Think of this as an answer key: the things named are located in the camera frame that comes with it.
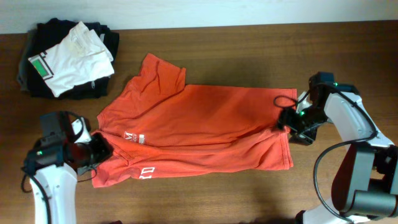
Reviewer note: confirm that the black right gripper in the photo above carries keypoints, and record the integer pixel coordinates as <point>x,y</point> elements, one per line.
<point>290,121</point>

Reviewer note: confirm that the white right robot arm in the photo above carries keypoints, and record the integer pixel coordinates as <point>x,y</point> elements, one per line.
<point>365,186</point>

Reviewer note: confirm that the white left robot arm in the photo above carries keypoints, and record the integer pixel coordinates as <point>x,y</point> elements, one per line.
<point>53,167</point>

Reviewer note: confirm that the folded black garment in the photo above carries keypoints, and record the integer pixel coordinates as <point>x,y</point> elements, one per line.
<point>45,36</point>

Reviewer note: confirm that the orange-red t-shirt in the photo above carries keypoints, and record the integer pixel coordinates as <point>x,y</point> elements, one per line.
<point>161,127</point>

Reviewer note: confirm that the folded white t-shirt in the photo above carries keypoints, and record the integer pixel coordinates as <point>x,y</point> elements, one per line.
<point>79,58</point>

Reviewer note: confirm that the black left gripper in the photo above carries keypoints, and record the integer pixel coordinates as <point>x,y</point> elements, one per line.
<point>101,149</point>

